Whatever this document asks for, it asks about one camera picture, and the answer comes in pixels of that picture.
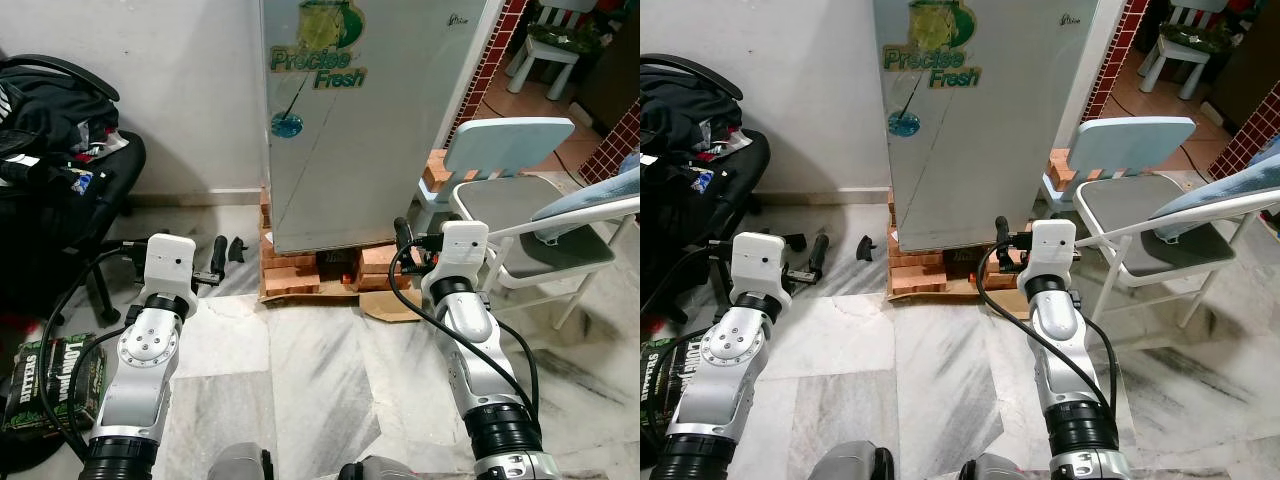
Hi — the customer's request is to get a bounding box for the red brick fridge base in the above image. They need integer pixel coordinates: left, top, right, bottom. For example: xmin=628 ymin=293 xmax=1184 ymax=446
xmin=887 ymin=150 xmax=1086 ymax=297
xmin=258 ymin=150 xmax=471 ymax=301

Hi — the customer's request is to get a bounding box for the silver small fridge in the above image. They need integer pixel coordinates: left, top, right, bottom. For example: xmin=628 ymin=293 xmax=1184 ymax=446
xmin=258 ymin=0 xmax=506 ymax=256
xmin=872 ymin=0 xmax=1101 ymax=253

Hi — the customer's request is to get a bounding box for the brown cardboard sheet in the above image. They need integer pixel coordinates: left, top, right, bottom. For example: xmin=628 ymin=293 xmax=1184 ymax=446
xmin=885 ymin=285 xmax=1031 ymax=319
xmin=258 ymin=285 xmax=426 ymax=323

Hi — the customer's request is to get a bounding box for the light blue folding chair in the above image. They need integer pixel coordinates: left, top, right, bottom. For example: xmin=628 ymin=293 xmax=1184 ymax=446
xmin=1040 ymin=117 xmax=1251 ymax=329
xmin=412 ymin=117 xmax=619 ymax=331

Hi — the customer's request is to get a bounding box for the green bitters carton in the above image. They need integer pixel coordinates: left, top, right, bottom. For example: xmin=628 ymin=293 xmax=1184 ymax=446
xmin=0 ymin=332 xmax=109 ymax=437
xmin=640 ymin=335 xmax=707 ymax=423

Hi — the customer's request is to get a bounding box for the grey left robot leg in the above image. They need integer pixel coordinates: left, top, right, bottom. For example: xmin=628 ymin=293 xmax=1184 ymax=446
xmin=205 ymin=443 xmax=276 ymax=480
xmin=805 ymin=442 xmax=896 ymax=480

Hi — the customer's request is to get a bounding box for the grey robot leg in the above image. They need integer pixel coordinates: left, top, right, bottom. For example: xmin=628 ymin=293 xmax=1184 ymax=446
xmin=205 ymin=443 xmax=276 ymax=480
xmin=338 ymin=455 xmax=421 ymax=480
xmin=805 ymin=442 xmax=896 ymax=480
xmin=960 ymin=453 xmax=1041 ymax=480

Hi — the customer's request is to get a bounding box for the black clothes pile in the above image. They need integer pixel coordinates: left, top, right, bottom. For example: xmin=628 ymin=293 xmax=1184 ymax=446
xmin=640 ymin=65 xmax=761 ymax=196
xmin=0 ymin=65 xmax=131 ymax=191

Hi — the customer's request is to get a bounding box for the grey right robot leg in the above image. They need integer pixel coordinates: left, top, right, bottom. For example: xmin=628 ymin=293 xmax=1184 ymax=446
xmin=338 ymin=455 xmax=421 ymax=480
xmin=960 ymin=453 xmax=1041 ymax=480

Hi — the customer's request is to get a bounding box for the small white stool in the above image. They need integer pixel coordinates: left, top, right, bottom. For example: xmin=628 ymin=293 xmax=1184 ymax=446
xmin=505 ymin=35 xmax=581 ymax=101
xmin=1140 ymin=35 xmax=1216 ymax=101

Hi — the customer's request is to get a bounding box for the dark green patterned bundle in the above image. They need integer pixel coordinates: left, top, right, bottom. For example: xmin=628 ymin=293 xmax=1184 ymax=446
xmin=527 ymin=22 xmax=606 ymax=53
xmin=1160 ymin=22 xmax=1241 ymax=53

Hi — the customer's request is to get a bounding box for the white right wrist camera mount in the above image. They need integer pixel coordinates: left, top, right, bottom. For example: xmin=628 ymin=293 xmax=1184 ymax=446
xmin=437 ymin=222 xmax=490 ymax=297
xmin=1030 ymin=220 xmax=1077 ymax=292

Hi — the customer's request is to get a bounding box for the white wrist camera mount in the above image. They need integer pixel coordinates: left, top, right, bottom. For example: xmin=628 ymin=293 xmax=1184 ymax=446
xmin=145 ymin=233 xmax=199 ymax=306
xmin=730 ymin=232 xmax=796 ymax=306
xmin=1030 ymin=220 xmax=1077 ymax=292
xmin=437 ymin=222 xmax=490 ymax=297

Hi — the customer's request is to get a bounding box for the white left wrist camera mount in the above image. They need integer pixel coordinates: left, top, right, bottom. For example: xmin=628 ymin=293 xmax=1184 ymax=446
xmin=145 ymin=233 xmax=199 ymax=306
xmin=730 ymin=232 xmax=796 ymax=306

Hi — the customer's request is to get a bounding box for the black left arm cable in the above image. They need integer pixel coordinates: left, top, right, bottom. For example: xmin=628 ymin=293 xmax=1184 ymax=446
xmin=38 ymin=238 xmax=153 ymax=463
xmin=640 ymin=238 xmax=739 ymax=466

